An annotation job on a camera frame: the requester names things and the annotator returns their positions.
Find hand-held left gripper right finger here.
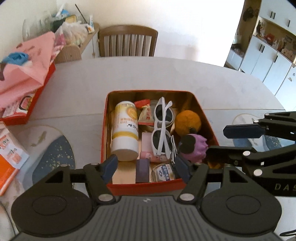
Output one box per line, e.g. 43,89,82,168
174,155,255,205

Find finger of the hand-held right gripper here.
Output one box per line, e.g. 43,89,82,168
206,145,296,177
223,111,296,141

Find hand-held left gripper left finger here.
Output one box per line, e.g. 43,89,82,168
35,153,118,205

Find purple toy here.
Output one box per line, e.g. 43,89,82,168
179,134,209,163

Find dark purple small box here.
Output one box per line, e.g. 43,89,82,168
136,159,150,184

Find pink tube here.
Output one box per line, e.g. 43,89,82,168
140,151,162,162

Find white sunglasses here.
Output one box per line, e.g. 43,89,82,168
151,97,179,161

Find white and yellow bottle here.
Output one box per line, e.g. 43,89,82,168
110,101,139,162

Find orange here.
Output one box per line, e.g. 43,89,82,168
174,110,201,136

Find red tin box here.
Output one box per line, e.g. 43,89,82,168
100,90,220,196

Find red candy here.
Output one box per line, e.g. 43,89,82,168
134,99,154,126

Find shelf ornaments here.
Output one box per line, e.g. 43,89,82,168
255,20,296,59

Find white and orange packet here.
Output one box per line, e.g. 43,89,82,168
0,126,30,170

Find large red carton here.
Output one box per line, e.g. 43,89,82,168
0,62,56,126

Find orange book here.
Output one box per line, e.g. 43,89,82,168
0,154,20,196

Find black hanging hat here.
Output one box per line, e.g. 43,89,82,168
243,6,255,20

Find white side cabinet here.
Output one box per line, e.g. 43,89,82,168
54,23,100,64

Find red box with pink cloth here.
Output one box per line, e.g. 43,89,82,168
0,31,64,110

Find wooden chair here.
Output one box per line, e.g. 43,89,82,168
97,25,159,57

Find clear plastic bag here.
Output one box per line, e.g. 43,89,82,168
54,21,88,46

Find blue glove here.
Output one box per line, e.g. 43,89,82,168
1,52,29,67

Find black stick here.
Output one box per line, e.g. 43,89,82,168
75,4,88,24

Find white wall cabinet unit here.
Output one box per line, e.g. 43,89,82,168
225,0,296,96

